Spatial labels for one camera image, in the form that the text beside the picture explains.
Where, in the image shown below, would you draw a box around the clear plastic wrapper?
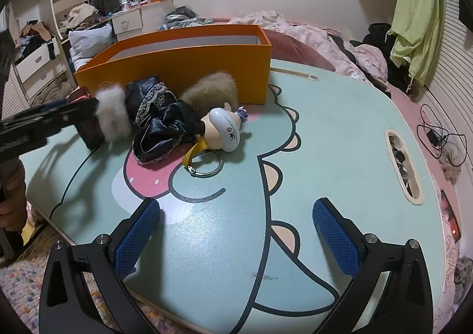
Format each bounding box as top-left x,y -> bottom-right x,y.
94,85 -> 134,143

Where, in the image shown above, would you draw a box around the black clothes pile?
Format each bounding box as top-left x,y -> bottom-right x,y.
362,23 -> 411,95

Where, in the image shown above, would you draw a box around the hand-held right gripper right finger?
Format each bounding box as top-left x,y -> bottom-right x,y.
312,198 -> 434,334

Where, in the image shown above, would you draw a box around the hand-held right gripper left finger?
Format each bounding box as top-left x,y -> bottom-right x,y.
39,197 -> 163,334

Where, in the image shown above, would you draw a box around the white bedside cabinet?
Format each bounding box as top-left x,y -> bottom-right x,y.
111,0 -> 174,35

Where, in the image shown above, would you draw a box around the cartoon printed desktop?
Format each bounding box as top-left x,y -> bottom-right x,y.
18,57 -> 461,334

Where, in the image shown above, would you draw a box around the white slatted door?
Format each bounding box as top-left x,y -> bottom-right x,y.
421,0 -> 473,124

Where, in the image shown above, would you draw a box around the crumpled foil wrappers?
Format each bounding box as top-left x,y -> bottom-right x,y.
388,135 -> 412,194

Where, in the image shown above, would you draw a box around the person's left hand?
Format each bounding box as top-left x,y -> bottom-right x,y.
0,161 -> 28,235

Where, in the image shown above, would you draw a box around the beige fluffy cloth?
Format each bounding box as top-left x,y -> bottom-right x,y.
441,142 -> 462,181

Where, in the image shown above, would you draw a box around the white drawer unit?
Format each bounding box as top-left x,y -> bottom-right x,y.
13,37 -> 71,98

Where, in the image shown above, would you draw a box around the maroon pillow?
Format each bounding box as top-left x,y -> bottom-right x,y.
264,29 -> 335,71

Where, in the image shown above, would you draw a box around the beige clothes pile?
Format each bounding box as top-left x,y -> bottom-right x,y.
59,4 -> 100,30

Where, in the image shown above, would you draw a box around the black bag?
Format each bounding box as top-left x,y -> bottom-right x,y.
88,0 -> 119,15

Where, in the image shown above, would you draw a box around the smartphone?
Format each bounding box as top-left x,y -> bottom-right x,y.
440,189 -> 462,242

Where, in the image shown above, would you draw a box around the dark red pouch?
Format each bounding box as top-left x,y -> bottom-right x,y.
68,87 -> 108,150

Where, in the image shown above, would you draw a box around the blue grey clothes pile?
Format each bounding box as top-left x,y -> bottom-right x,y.
157,5 -> 215,30

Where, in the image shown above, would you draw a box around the black charger cable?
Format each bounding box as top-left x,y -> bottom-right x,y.
417,103 -> 468,168

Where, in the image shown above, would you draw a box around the orange cardboard box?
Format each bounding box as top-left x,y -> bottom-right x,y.
74,24 -> 273,105

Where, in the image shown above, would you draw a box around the white mushroom doll keychain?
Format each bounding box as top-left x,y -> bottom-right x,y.
183,106 -> 248,180

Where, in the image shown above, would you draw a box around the beige fur pompom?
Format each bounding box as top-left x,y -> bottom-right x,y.
181,70 -> 239,113

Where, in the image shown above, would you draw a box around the pale blue pillow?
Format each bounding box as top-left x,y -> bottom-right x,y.
68,24 -> 113,59

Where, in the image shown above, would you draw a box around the green hanging garment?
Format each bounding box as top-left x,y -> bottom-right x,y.
390,0 -> 440,87

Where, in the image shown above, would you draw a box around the pink floral quilt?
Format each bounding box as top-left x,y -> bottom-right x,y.
229,11 -> 388,85

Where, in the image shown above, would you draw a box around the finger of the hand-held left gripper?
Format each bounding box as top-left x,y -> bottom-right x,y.
35,98 -> 100,118
44,113 -> 97,139

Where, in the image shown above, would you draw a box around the dark satin lace cloth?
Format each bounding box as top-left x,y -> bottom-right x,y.
124,76 -> 204,165

